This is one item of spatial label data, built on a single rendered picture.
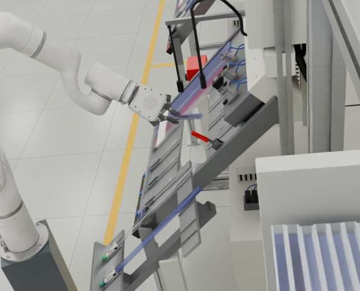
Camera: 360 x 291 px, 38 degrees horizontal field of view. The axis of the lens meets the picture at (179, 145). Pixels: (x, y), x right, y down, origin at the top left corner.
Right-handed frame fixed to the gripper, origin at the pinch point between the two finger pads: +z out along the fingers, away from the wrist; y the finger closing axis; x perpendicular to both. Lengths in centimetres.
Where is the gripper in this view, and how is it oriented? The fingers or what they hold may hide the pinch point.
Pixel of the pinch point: (174, 117)
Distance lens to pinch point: 172.8
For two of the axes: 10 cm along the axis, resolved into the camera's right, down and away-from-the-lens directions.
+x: -1.5, 0.5, 9.9
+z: 8.8, 4.7, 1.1
